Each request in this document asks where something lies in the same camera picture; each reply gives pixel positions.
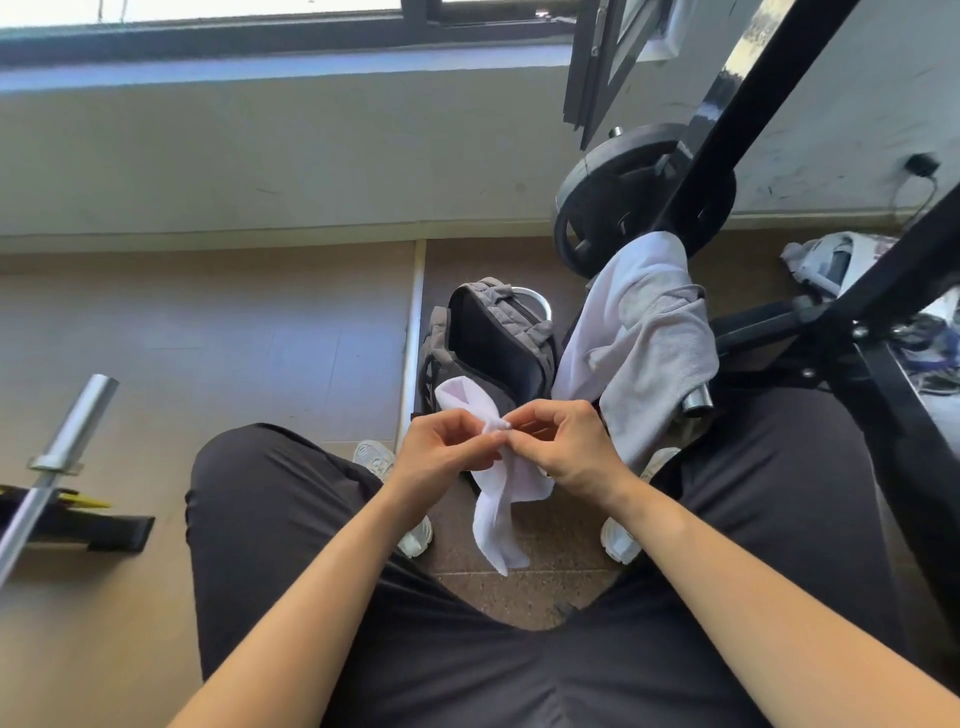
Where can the black weight plate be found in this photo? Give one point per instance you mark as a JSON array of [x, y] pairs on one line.
[[600, 187]]

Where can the person's right hand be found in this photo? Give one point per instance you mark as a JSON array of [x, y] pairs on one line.
[[574, 450]]

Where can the white right shoe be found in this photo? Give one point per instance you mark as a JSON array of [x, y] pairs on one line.
[[619, 540]]

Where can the white towel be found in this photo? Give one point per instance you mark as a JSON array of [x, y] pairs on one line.
[[495, 525]]

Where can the silver barbell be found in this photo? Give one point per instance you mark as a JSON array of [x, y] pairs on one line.
[[82, 420]]

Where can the silver plate holder bar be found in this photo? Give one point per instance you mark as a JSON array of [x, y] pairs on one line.
[[697, 403]]

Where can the black weight machine frame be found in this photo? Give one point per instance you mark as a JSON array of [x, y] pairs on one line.
[[900, 262]]

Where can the person's right forearm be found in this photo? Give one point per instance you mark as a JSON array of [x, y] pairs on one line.
[[772, 607]]

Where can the white shoe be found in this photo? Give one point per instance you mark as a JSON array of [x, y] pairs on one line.
[[371, 454], [619, 540]]

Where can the pale floor divider strip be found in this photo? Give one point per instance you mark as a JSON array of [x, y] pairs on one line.
[[412, 322]]

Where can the yellow black squat rack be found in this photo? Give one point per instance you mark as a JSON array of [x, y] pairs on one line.
[[120, 532]]

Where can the person's left forearm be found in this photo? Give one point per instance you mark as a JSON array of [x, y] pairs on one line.
[[300, 622]]

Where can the person's left hand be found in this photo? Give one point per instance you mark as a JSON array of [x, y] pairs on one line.
[[442, 457]]

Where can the black window frame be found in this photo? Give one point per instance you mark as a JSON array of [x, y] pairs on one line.
[[225, 39]]

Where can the white left shoe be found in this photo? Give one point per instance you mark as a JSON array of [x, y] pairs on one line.
[[371, 454]]

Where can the white printed bag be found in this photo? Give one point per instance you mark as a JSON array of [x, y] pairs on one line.
[[814, 262]]

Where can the grey towel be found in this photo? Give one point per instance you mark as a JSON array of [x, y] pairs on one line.
[[660, 375]]

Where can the grey backpack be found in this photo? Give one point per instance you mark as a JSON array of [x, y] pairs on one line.
[[495, 337]]

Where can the black open window sash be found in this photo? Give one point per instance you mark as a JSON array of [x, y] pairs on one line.
[[581, 75]]

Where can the pale lavender towel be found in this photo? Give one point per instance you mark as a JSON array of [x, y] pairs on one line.
[[600, 330]]

